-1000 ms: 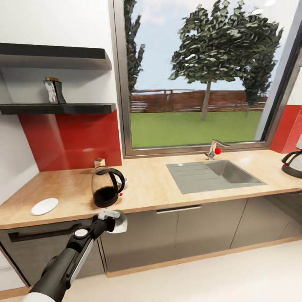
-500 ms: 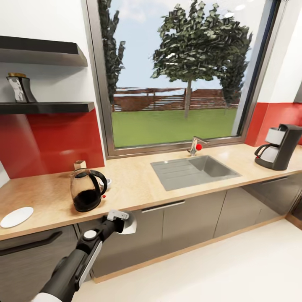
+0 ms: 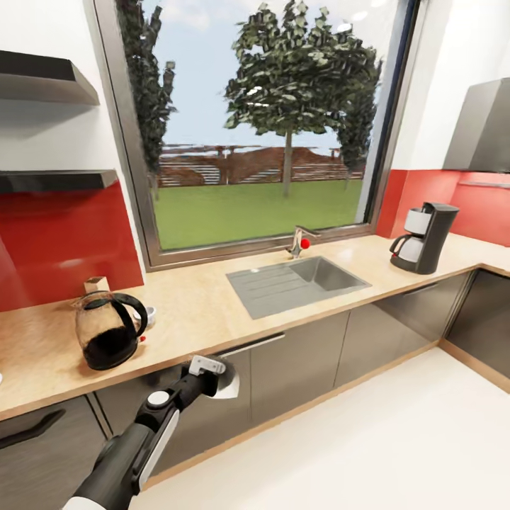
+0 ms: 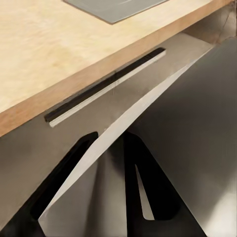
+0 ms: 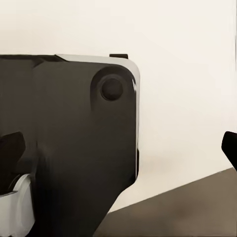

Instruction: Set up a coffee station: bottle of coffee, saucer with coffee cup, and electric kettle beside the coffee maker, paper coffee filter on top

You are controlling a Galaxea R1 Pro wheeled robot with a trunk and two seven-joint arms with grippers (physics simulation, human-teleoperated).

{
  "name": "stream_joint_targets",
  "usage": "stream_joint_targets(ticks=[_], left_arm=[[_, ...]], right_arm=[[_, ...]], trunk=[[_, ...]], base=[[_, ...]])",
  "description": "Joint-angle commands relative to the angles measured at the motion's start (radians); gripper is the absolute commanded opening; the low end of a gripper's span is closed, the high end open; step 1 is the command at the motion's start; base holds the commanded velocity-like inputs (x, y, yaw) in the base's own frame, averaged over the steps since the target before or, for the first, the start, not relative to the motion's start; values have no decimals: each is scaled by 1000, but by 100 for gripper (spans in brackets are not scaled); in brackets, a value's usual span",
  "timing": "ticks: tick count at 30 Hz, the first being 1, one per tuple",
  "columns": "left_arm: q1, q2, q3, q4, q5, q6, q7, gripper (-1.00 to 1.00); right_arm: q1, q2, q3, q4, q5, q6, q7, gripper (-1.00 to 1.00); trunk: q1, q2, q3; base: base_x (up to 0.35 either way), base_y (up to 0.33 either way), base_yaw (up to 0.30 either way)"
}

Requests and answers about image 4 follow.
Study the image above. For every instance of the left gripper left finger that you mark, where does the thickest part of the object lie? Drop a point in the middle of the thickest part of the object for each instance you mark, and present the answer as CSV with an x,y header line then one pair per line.
x,y
25,222

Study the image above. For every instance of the paper coffee filter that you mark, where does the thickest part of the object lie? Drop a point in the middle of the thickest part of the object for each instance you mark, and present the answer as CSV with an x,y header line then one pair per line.
x,y
189,124

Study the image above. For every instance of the cabinet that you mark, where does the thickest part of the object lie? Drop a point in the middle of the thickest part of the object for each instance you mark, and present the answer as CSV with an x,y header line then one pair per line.
x,y
30,152

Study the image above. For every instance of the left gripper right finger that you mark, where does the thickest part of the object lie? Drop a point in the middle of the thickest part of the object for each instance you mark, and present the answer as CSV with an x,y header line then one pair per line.
x,y
172,218

